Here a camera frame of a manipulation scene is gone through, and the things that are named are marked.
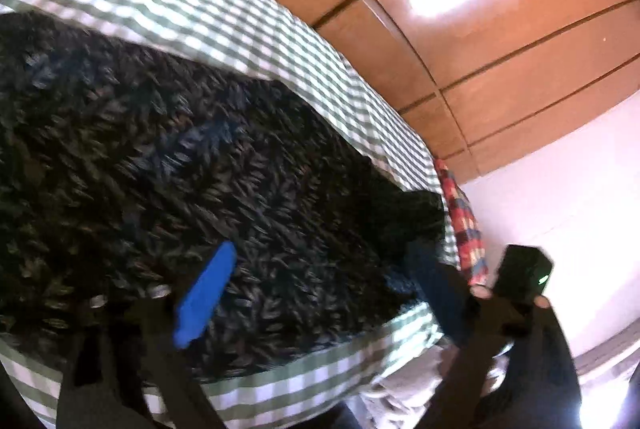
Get red plaid blanket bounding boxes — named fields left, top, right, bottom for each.
left=434, top=159, right=490, bottom=287

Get wooden wardrobe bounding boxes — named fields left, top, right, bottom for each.
left=105, top=0, right=640, bottom=184

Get white crumpled cloth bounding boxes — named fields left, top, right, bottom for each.
left=360, top=344, right=511, bottom=429

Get dark leaf print pants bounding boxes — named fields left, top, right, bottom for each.
left=0, top=11, right=448, bottom=385

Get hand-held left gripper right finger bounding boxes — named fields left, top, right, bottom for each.
left=406, top=245, right=581, bottom=429

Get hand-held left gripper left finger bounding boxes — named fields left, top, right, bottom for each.
left=55, top=241, right=237, bottom=429

